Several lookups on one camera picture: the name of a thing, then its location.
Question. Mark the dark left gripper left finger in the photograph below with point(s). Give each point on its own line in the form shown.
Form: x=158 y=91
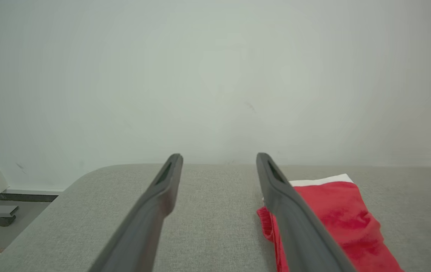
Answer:
x=143 y=226

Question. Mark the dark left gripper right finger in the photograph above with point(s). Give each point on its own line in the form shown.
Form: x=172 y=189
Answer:
x=298 y=234

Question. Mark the red shorts wide white stripe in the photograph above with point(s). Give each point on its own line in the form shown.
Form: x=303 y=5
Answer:
x=343 y=219

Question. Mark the dark baseboard strip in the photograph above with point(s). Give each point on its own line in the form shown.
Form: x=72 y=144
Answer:
x=19 y=197

